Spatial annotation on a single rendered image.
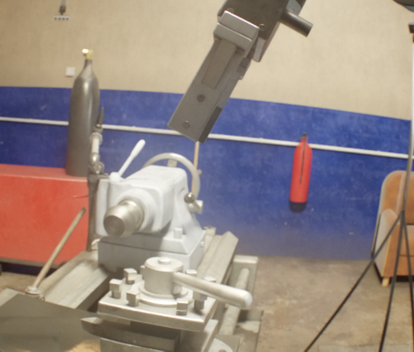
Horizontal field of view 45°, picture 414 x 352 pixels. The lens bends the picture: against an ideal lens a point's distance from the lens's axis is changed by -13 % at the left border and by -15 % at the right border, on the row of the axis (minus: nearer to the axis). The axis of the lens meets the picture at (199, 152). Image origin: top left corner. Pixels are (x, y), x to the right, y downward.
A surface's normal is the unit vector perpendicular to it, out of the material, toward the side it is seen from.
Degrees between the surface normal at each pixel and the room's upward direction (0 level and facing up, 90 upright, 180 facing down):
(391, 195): 90
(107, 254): 90
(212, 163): 90
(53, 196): 90
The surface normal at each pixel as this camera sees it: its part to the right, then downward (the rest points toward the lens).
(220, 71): -0.28, 0.44
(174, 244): -0.16, 0.11
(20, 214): 0.18, 0.14
